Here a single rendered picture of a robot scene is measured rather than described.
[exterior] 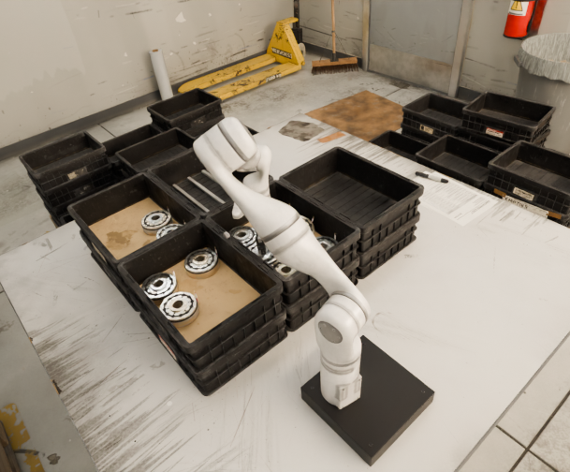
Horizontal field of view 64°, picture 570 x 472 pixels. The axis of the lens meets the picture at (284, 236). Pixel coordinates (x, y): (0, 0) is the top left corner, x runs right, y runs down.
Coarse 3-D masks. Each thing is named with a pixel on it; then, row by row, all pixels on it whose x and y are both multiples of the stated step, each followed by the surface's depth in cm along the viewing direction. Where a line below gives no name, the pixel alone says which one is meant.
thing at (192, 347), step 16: (192, 224) 141; (208, 224) 140; (224, 240) 134; (272, 288) 117; (256, 304) 114; (160, 320) 114; (224, 320) 111; (240, 320) 113; (176, 336) 108; (208, 336) 107; (192, 352) 107
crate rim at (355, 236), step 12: (276, 180) 155; (228, 204) 147; (312, 204) 144; (336, 216) 138; (216, 228) 138; (348, 240) 129; (252, 252) 129; (336, 252) 128; (264, 264) 124; (276, 276) 121; (288, 276) 120; (300, 276) 122
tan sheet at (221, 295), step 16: (176, 272) 139; (224, 272) 138; (192, 288) 133; (208, 288) 133; (224, 288) 132; (240, 288) 132; (208, 304) 128; (224, 304) 128; (240, 304) 127; (208, 320) 124; (192, 336) 120
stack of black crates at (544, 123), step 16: (480, 96) 262; (496, 96) 264; (512, 96) 259; (464, 112) 252; (480, 112) 269; (496, 112) 268; (512, 112) 263; (528, 112) 257; (544, 112) 251; (464, 128) 259; (480, 128) 252; (496, 128) 245; (512, 128) 240; (528, 128) 233; (544, 128) 249; (480, 144) 257; (496, 144) 248; (512, 144) 262
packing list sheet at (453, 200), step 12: (420, 180) 188; (432, 180) 187; (432, 192) 181; (444, 192) 180; (456, 192) 179; (468, 192) 179; (420, 204) 176; (432, 204) 175; (444, 204) 174; (456, 204) 174; (468, 204) 173; (480, 204) 172; (492, 204) 172; (456, 216) 168; (468, 216) 168
